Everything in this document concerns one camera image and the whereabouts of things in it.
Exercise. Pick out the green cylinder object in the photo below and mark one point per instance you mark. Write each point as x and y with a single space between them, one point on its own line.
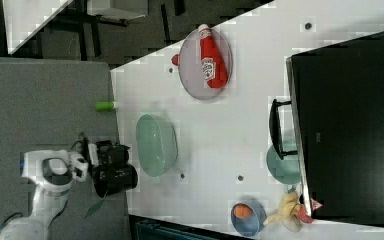
104 106

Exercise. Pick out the green plastic strainer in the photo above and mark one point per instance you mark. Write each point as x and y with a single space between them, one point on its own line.
156 144

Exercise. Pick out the grey round plate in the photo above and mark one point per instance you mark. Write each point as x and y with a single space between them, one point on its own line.
190 69

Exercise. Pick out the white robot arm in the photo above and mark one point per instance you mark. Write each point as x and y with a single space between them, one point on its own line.
54 172

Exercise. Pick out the red toy pepper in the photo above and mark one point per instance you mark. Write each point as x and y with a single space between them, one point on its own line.
302 214

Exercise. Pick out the green bowl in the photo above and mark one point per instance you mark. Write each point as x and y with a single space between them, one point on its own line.
286 170

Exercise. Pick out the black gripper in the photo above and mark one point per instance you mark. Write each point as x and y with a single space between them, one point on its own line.
113 174

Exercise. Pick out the orange toy fruit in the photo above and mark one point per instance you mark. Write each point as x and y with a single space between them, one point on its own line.
242 211

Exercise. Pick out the red ketchup bottle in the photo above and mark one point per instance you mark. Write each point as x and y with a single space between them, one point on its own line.
212 62

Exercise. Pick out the blue bowl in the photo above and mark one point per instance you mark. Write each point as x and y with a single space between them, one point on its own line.
253 225

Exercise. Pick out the red toy strawberry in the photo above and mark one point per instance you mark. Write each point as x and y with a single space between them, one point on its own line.
175 60

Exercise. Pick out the yellow toy banana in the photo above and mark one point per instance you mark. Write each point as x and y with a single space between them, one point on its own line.
288 206

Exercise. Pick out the toaster oven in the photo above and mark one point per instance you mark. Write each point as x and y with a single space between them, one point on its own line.
337 103

